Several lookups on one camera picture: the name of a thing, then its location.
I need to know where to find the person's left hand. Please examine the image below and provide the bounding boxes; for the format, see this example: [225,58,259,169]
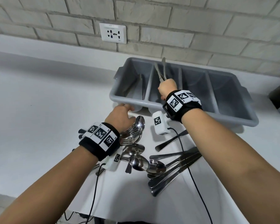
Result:
[104,104,136,133]

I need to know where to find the grey cutlery tray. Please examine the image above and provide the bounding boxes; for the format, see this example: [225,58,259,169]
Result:
[109,57,259,128]

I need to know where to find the person's left forearm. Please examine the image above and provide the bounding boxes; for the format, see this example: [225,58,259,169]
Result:
[0,144,101,224]

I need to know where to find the white wall socket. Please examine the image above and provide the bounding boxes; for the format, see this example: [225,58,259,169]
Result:
[99,22,127,44]

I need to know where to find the black left wristband with markers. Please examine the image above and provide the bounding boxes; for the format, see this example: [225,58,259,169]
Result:
[78,122,121,161]

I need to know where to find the metal tongs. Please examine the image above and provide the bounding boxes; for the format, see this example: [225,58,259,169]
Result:
[154,57,167,82]

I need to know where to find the black wristband with markers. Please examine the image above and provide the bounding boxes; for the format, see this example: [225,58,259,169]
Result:
[162,90,202,124]
[78,122,121,161]

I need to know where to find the black right camera cable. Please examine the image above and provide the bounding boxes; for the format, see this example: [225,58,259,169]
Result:
[167,127,213,224]

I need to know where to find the person's right forearm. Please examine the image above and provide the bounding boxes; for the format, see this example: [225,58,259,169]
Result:
[181,109,280,224]

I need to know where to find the white countertop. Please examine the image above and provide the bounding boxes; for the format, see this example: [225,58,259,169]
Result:
[0,32,280,224]

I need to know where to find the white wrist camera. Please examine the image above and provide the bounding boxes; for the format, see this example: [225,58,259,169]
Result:
[104,147,124,172]
[152,110,170,136]

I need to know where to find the person's right hand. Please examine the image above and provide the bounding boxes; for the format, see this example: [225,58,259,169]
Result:
[157,78,178,100]

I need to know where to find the black right wristband with markers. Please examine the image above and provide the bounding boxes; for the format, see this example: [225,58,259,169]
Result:
[162,90,202,124]

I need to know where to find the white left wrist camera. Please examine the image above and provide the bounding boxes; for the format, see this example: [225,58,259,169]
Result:
[104,147,124,172]

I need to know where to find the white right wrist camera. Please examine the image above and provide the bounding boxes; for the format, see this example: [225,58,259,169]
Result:
[152,110,170,136]

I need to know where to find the pile of steel forks spoons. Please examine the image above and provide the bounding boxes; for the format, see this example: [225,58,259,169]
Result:
[78,115,166,175]

